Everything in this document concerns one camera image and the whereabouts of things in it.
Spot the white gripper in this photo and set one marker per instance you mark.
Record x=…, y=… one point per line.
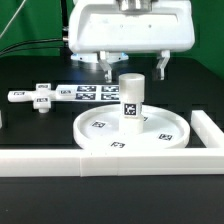
x=100, y=25

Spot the white round table top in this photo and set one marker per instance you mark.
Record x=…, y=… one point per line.
x=106, y=128

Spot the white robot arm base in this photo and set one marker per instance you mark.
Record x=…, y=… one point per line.
x=113, y=57

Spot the white marker sheet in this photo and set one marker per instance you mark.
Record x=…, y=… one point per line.
x=88, y=93

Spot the white cross-shaped table base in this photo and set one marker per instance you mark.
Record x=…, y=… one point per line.
x=43, y=96

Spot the white right fence rail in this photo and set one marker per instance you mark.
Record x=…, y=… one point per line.
x=208, y=132

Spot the white fence rail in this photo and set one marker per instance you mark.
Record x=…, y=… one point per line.
x=208, y=132
x=40, y=163

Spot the white front fence rail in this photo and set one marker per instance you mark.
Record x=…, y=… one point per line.
x=40, y=163

